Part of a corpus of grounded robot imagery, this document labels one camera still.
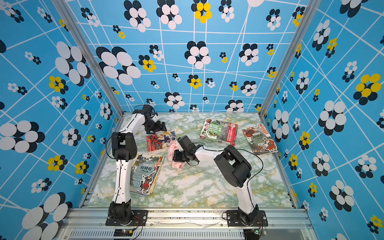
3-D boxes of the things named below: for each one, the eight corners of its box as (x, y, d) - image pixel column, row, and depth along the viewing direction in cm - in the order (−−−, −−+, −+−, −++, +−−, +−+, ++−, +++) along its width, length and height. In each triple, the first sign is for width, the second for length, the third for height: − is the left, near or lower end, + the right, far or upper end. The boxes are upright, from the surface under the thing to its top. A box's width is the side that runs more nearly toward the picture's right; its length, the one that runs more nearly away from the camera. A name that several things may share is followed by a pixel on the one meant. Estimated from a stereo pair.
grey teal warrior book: (125, 194, 82) (123, 193, 80) (136, 155, 98) (135, 153, 96) (157, 194, 82) (156, 193, 80) (163, 155, 98) (162, 153, 96)
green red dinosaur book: (200, 137, 107) (200, 135, 105) (205, 120, 118) (206, 117, 115) (235, 145, 103) (236, 143, 100) (237, 127, 113) (238, 124, 111)
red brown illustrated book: (254, 155, 98) (255, 153, 96) (241, 129, 112) (242, 127, 110) (277, 151, 100) (279, 149, 98) (262, 126, 114) (263, 124, 112)
